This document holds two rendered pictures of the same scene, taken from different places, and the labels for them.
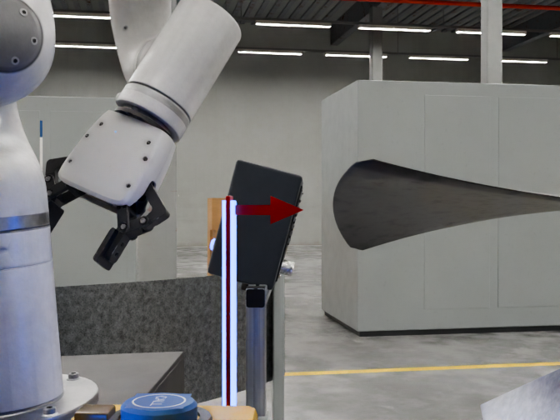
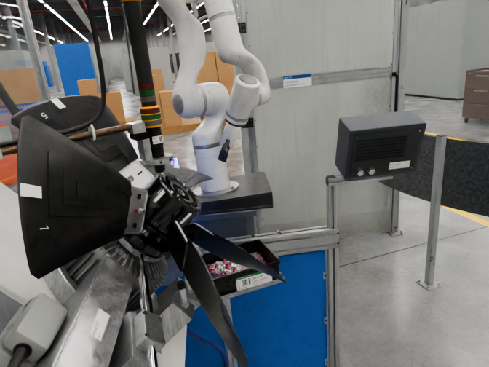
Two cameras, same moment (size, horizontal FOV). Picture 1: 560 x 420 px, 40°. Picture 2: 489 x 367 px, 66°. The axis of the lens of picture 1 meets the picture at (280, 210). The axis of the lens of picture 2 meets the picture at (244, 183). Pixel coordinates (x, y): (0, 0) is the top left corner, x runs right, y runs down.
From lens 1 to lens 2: 1.41 m
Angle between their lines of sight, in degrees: 84
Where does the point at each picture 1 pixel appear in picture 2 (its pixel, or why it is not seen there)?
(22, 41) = (178, 106)
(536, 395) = not seen: hidden behind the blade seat
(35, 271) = (203, 159)
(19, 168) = (199, 133)
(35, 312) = (204, 169)
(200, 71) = (233, 104)
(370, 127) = not seen: outside the picture
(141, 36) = not seen: hidden behind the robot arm
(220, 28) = (236, 88)
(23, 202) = (199, 142)
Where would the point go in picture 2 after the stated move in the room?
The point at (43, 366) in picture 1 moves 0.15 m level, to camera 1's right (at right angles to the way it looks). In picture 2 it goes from (207, 183) to (209, 196)
